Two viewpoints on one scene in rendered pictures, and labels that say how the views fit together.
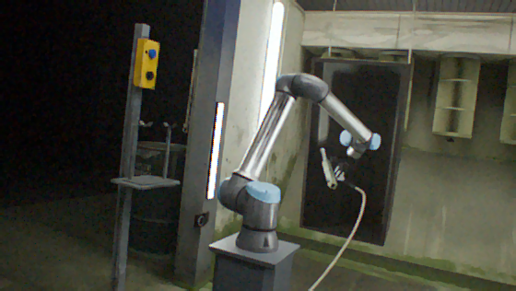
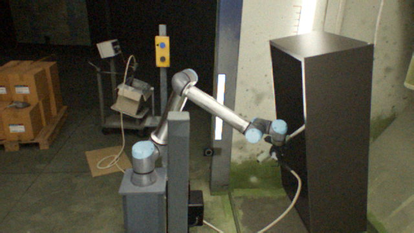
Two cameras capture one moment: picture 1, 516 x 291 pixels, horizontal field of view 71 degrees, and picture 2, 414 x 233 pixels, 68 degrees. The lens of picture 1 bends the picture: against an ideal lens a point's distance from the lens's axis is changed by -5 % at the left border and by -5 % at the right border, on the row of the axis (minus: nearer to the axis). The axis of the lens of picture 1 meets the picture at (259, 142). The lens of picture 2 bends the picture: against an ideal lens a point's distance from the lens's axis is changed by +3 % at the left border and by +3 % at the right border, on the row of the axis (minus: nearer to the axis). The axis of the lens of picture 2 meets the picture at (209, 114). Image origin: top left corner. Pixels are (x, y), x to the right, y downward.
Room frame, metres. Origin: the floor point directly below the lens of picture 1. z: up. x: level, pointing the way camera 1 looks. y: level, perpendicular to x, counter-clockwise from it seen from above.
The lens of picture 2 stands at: (1.06, -1.88, 1.90)
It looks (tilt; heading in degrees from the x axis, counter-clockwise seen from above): 21 degrees down; 59
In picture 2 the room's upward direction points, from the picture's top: 3 degrees clockwise
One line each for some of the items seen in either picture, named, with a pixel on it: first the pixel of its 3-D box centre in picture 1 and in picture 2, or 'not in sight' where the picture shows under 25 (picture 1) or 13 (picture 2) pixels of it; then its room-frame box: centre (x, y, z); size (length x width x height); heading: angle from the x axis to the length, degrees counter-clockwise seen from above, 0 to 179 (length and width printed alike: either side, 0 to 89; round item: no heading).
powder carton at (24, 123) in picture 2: not in sight; (23, 120); (0.86, 2.35, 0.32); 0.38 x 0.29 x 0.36; 72
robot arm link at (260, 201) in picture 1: (260, 203); (143, 155); (1.63, -0.04, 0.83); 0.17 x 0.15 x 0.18; 38
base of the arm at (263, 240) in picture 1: (258, 234); (143, 173); (1.63, -0.04, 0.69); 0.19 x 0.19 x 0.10
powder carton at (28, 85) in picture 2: not in sight; (30, 84); (1.00, 2.70, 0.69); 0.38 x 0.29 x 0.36; 67
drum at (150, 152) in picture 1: (162, 196); not in sight; (3.21, 0.77, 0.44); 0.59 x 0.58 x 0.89; 46
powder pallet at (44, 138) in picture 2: not in sight; (28, 126); (0.88, 2.77, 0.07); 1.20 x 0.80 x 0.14; 72
